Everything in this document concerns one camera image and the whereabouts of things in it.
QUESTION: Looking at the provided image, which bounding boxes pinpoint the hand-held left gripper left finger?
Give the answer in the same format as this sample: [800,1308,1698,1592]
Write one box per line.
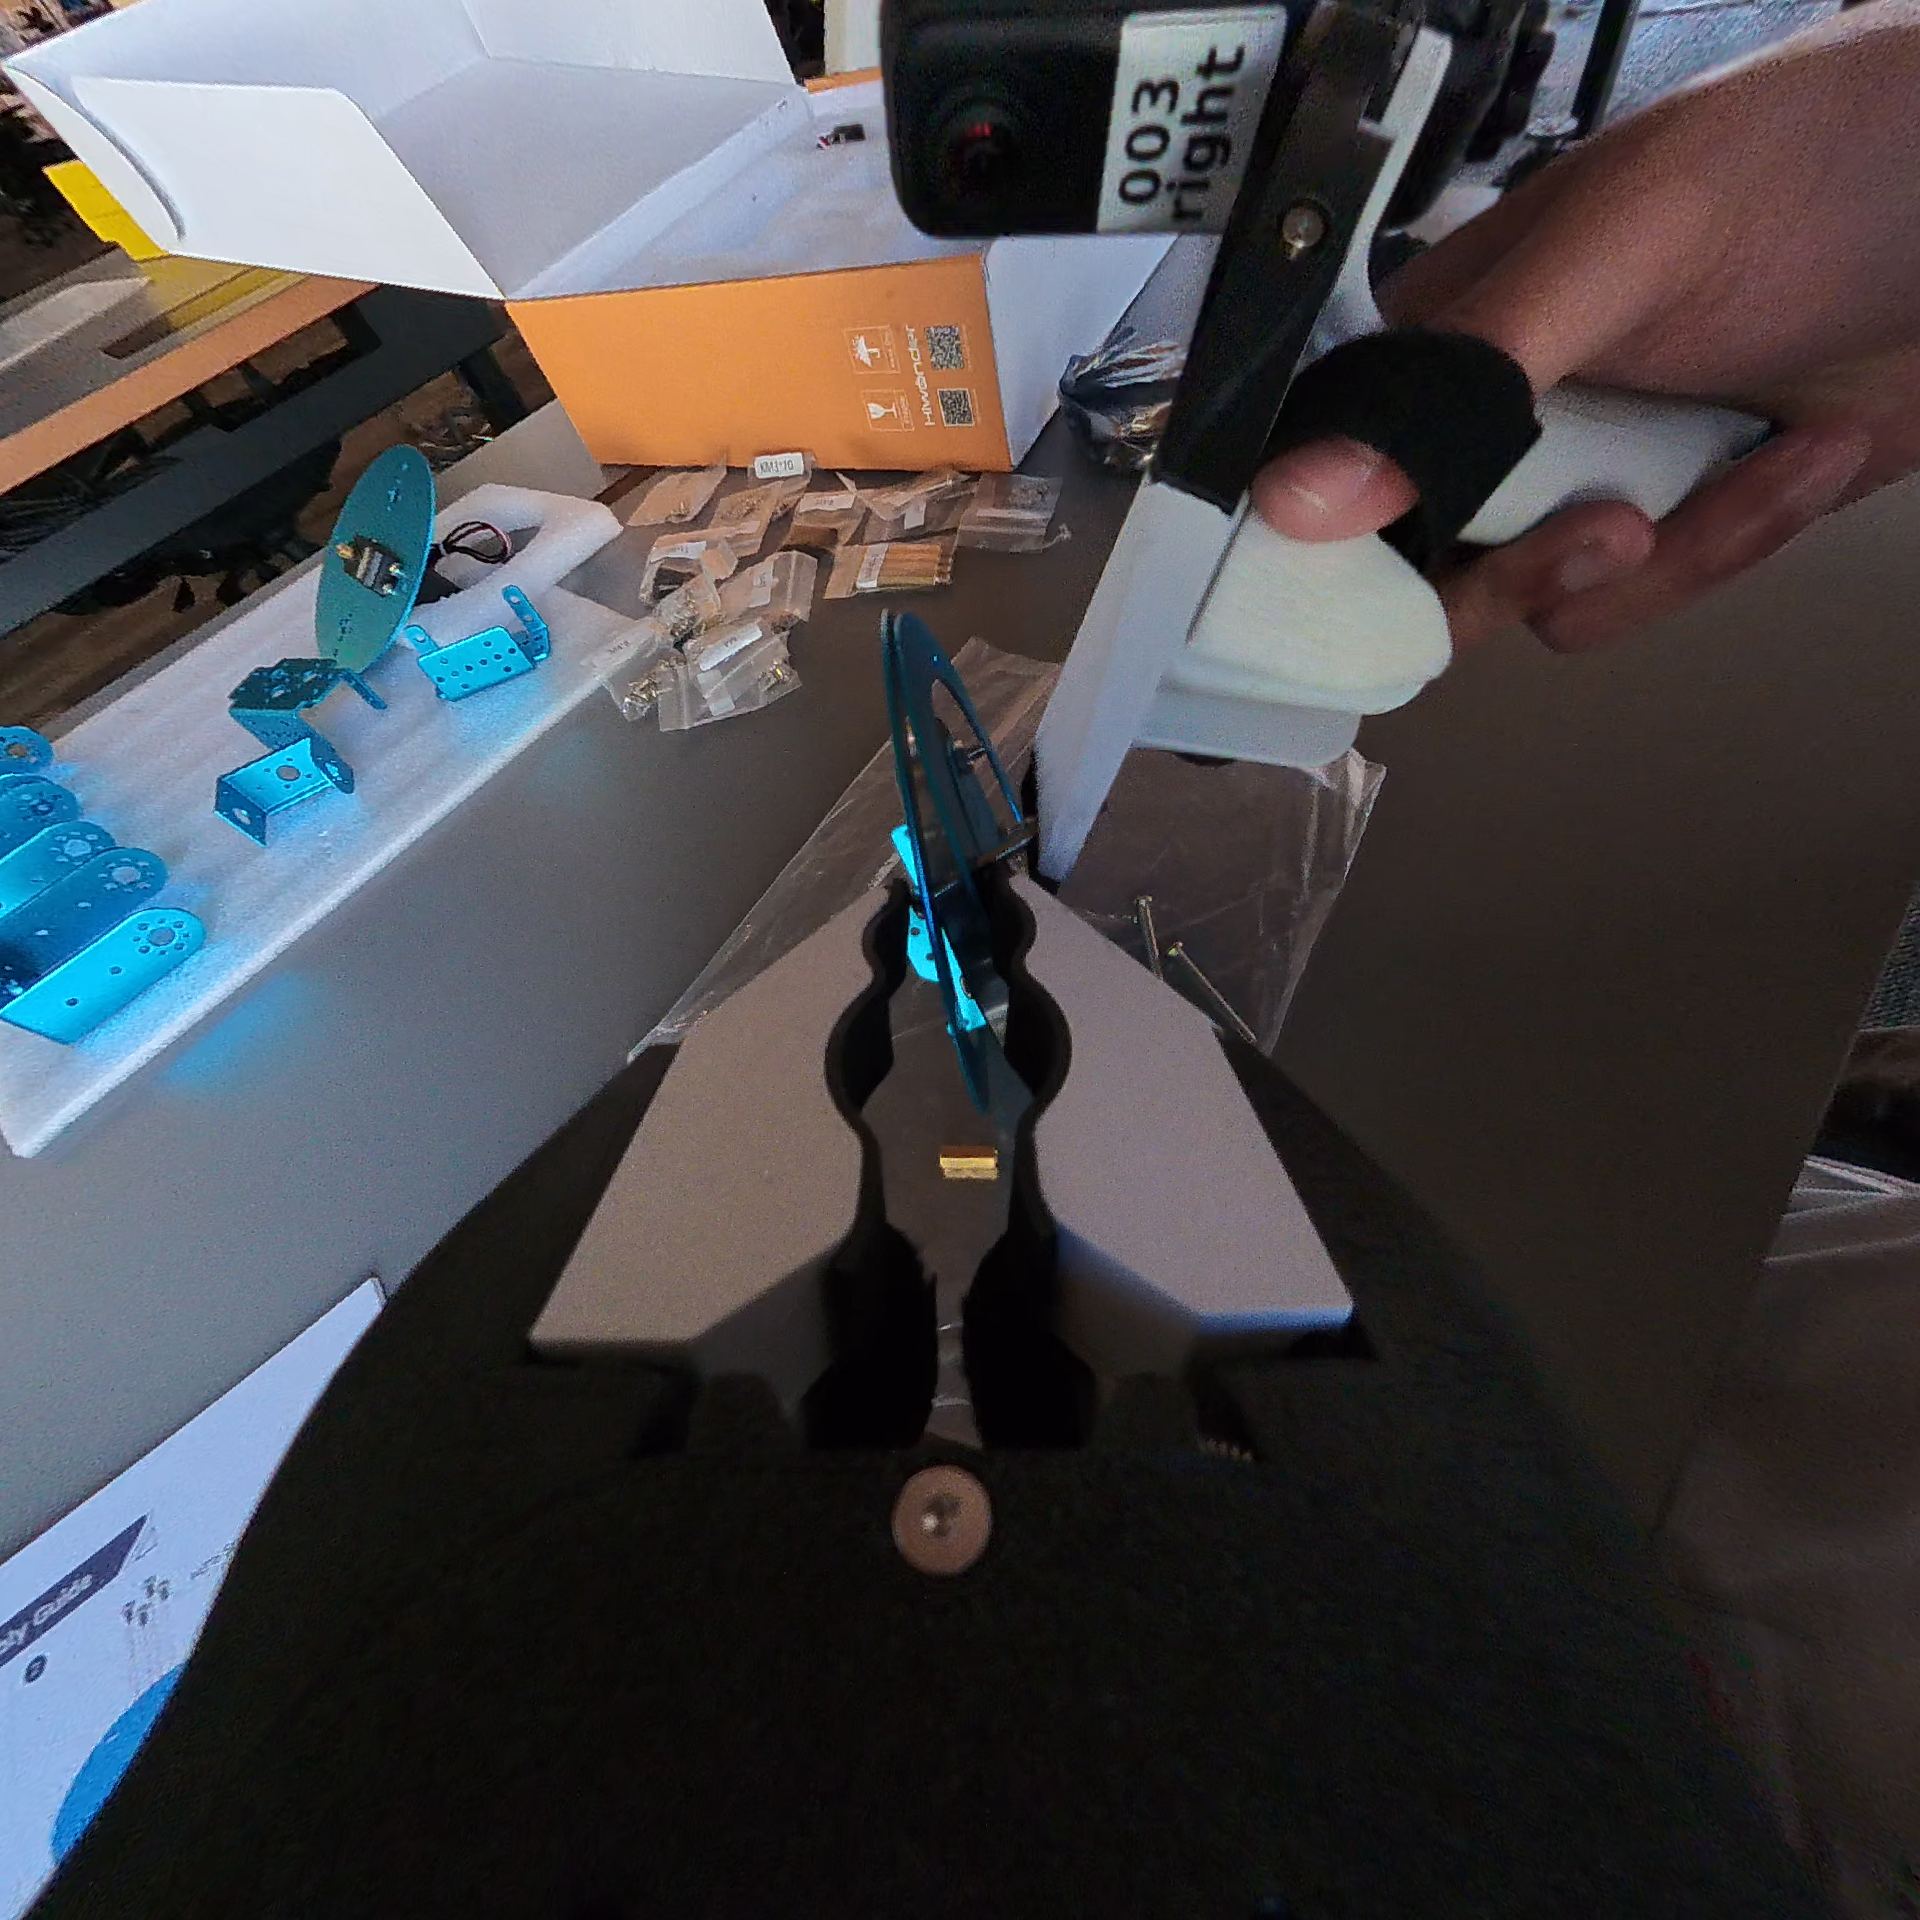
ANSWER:
[525,883,940,1448]

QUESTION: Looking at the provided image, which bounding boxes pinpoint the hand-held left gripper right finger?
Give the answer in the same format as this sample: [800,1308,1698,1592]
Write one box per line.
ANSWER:
[961,883,1360,1448]

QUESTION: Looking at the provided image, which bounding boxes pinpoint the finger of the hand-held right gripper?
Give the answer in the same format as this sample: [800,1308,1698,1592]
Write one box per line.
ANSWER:
[1032,478,1248,883]

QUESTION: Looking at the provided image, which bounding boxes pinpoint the blue round rotating base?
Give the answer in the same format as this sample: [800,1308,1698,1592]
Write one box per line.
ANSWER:
[878,607,1044,1120]

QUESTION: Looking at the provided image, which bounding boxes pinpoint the grey desk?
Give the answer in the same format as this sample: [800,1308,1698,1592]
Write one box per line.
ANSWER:
[0,223,1920,1576]

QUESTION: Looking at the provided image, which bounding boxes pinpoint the person's right hand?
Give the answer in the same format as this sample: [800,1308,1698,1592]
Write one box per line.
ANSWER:
[1248,29,1920,655]

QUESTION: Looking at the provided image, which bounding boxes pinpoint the clear plastic bag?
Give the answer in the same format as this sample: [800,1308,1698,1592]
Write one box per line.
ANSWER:
[638,638,1385,1051]

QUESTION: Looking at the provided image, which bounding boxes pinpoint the dark bag of parts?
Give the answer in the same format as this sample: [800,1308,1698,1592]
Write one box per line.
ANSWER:
[1059,343,1187,471]

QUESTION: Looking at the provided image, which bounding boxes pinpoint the pile of small hardware bags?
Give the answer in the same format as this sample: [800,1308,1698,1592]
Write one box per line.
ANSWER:
[600,449,1067,734]

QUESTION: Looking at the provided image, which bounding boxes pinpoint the orange cardboard box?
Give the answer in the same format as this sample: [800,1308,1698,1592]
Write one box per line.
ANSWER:
[0,0,1203,471]

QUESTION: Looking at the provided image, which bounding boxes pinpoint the white foam sheet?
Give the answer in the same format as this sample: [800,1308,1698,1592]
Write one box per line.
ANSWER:
[0,569,670,1160]

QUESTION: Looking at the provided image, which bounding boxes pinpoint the white foam block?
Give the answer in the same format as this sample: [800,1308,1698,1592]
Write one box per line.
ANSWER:
[428,483,625,600]

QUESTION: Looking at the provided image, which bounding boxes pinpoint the white assembly guide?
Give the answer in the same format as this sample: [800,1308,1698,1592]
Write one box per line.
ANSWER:
[0,1280,384,1905]

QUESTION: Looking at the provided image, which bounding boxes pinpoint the teal round plate with servo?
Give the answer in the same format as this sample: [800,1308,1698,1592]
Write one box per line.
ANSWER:
[310,446,436,676]

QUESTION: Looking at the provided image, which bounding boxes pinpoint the long wooden table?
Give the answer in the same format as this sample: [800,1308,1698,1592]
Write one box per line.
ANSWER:
[0,256,529,633]

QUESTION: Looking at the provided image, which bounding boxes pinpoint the yellow plastic bins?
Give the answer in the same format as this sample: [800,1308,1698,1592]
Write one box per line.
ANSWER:
[46,157,166,265]

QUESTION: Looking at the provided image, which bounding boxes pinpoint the blue perforated U bracket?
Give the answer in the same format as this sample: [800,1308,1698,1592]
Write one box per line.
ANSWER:
[408,585,553,703]

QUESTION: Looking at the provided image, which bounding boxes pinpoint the small blue bracket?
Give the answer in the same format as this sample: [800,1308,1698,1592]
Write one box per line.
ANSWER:
[216,749,356,848]

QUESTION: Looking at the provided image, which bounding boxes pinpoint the dark teal bracket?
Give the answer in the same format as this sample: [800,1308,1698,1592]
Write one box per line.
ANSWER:
[229,661,389,751]

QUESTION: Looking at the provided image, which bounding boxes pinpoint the large blue U bracket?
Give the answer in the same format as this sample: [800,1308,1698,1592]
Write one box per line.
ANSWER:
[0,727,84,903]
[0,907,208,1046]
[0,848,166,976]

